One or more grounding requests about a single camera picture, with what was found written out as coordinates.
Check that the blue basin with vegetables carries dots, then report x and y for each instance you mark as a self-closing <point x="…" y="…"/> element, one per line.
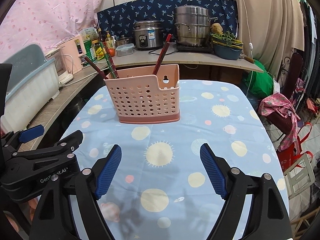
<point x="226" y="46"/>

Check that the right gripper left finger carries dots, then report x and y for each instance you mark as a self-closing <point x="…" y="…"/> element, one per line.
<point x="105" y="169"/>

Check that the beige curtain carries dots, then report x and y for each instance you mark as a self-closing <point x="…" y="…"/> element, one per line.
<point x="270" y="30"/>

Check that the white blender jug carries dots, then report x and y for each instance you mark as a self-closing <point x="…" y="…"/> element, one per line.
<point x="64" y="74"/>

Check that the pink floral sheet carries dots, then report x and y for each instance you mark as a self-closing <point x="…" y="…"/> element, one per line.
<point x="45" y="22"/>

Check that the green canister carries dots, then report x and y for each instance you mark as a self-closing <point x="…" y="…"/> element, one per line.
<point x="90" y="50"/>

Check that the navy floral backsplash cloth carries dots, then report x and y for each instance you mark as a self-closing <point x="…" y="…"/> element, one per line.
<point x="119" y="20"/>

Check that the wooden countertop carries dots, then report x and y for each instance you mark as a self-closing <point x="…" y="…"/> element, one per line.
<point x="53" y="108"/>

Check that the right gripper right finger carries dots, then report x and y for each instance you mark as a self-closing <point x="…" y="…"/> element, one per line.
<point x="217" y="170"/>

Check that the oil bottle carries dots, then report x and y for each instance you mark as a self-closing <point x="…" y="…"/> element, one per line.
<point x="109" y="41"/>

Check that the maroon chopstick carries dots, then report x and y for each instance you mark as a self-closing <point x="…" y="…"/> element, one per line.
<point x="95" y="67"/>

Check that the green bag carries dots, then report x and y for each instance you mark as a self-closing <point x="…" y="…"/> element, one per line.
<point x="259" y="84"/>

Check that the pink floral cloth bag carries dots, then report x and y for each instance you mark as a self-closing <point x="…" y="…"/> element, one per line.
<point x="278" y="110"/>

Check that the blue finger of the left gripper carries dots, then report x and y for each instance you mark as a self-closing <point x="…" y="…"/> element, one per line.
<point x="31" y="134"/>

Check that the pink electric kettle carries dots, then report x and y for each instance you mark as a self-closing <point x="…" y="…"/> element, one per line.
<point x="73" y="50"/>

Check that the pink perforated utensil holder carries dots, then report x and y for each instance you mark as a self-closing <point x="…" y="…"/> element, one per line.
<point x="139" y="97"/>

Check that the clear food container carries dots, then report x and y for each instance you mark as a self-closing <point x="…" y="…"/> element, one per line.
<point x="124" y="50"/>

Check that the blue polka dot tablecloth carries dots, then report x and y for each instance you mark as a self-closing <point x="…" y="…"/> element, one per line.
<point x="161" y="189"/>

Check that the dark red chopstick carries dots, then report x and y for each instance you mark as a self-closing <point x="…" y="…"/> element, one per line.
<point x="111" y="62"/>

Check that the stainless steel steamer pot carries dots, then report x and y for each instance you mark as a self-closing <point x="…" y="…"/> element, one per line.
<point x="192" y="25"/>

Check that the red tomato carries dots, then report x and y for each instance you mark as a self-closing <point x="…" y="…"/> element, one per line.
<point x="112" y="52"/>

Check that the silver rice cooker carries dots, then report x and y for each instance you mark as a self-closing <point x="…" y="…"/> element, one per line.
<point x="148" y="34"/>

